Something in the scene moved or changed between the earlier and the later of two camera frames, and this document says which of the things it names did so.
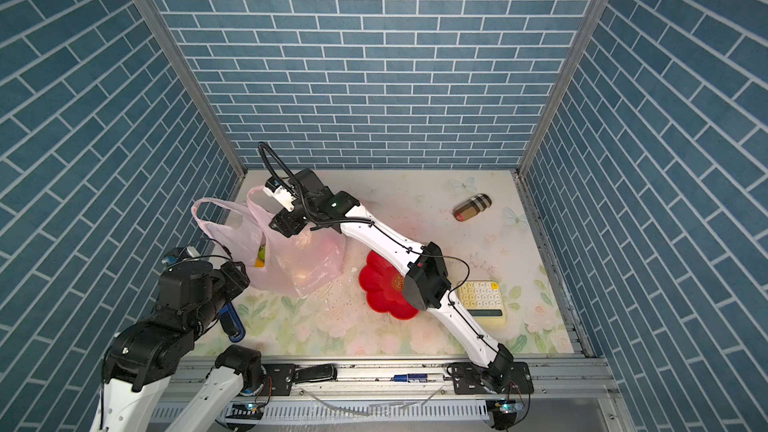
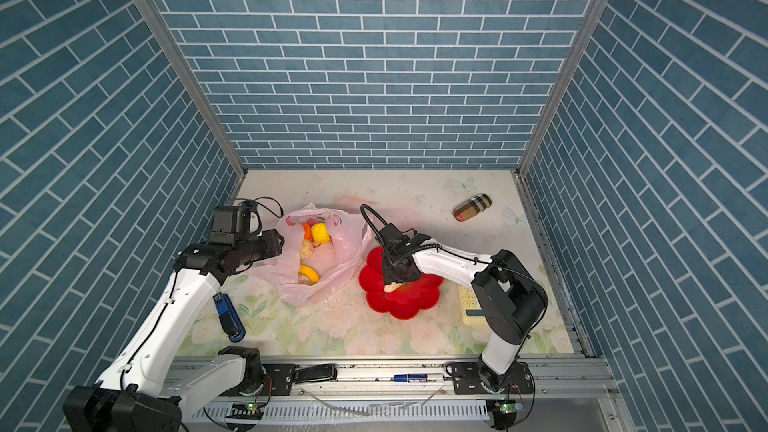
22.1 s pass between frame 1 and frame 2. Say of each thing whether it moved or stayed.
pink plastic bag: moved
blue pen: stayed
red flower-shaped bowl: stayed
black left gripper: moved
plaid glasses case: stayed
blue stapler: stayed
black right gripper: moved
